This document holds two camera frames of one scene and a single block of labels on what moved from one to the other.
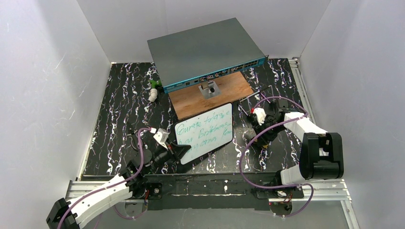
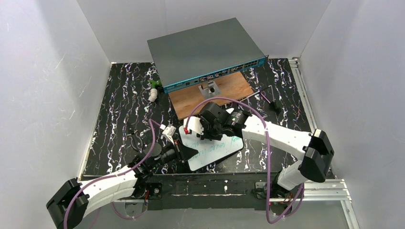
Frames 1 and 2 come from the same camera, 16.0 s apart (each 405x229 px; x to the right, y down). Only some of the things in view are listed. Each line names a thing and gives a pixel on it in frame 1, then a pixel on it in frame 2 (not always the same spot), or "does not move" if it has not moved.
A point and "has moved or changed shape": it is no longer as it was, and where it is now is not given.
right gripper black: (265, 127) → (207, 127)
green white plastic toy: (155, 84) does not move
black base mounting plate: (213, 192) does not move
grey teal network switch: (204, 53) does not move
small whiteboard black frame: (206, 131) has moved or changed shape
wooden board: (190, 100) does not move
